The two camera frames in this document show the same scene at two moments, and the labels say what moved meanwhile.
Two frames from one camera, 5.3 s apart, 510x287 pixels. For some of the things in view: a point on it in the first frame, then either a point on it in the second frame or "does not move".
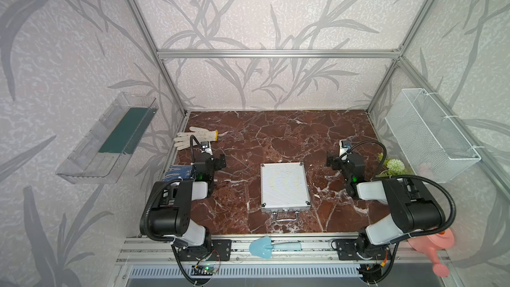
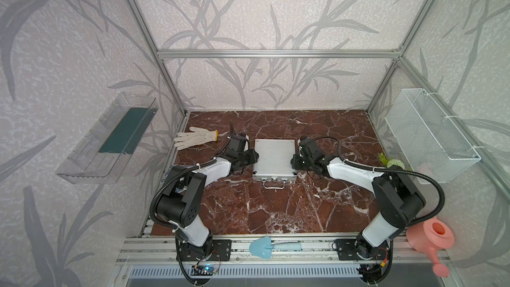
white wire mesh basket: (436, 149) does not move
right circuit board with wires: (370, 273) does not move
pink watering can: (442, 239) does not move
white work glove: (183, 139) does not move
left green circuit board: (204, 269) does not move
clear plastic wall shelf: (101, 153) does not move
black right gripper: (337, 160) → (293, 162)
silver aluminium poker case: (283, 190) → (274, 162)
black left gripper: (216, 162) → (253, 157)
